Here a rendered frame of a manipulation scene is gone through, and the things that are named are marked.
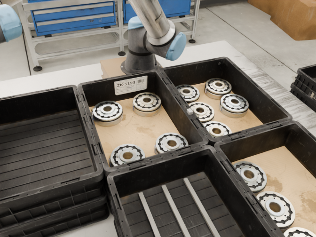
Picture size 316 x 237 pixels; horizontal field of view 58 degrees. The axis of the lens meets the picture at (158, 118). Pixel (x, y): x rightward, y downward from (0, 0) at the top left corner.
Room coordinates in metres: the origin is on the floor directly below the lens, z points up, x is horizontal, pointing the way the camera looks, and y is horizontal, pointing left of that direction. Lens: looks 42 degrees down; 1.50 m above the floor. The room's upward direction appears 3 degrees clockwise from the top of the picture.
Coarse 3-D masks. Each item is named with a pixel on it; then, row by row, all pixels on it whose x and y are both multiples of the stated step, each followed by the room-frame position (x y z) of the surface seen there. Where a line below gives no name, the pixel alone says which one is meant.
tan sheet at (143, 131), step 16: (128, 112) 0.76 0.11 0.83; (160, 112) 0.77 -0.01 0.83; (96, 128) 0.67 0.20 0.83; (112, 128) 0.67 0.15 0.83; (128, 128) 0.68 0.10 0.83; (144, 128) 0.68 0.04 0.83; (160, 128) 0.69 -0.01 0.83; (176, 128) 0.69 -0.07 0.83; (112, 144) 0.60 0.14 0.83; (144, 144) 0.61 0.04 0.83
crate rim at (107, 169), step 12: (144, 72) 0.87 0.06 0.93; (156, 72) 0.88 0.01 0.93; (84, 84) 0.78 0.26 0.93; (168, 84) 0.80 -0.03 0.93; (84, 96) 0.71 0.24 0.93; (84, 108) 0.66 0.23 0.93; (180, 108) 0.69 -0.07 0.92; (192, 120) 0.63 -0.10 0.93; (96, 132) 0.56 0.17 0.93; (96, 144) 0.51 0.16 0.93; (192, 144) 0.53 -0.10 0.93; (204, 144) 0.53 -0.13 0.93; (156, 156) 0.48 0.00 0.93; (108, 168) 0.43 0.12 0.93; (120, 168) 0.43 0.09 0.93
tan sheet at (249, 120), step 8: (200, 88) 0.93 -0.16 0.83; (200, 96) 0.88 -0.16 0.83; (208, 104) 0.83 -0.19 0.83; (216, 104) 0.83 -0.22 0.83; (216, 112) 0.78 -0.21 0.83; (248, 112) 0.79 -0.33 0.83; (216, 120) 0.74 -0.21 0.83; (224, 120) 0.74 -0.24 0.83; (232, 120) 0.75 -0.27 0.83; (240, 120) 0.75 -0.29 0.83; (248, 120) 0.75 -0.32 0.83; (256, 120) 0.75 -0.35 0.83; (232, 128) 0.70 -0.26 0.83; (240, 128) 0.71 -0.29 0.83
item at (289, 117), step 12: (204, 60) 0.98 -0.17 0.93; (216, 60) 0.99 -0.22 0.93; (228, 60) 0.99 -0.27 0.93; (240, 72) 0.91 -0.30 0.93; (252, 84) 0.84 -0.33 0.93; (180, 96) 0.74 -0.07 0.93; (276, 120) 0.65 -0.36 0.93; (288, 120) 0.65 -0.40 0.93; (204, 132) 0.58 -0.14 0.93; (240, 132) 0.59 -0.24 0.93
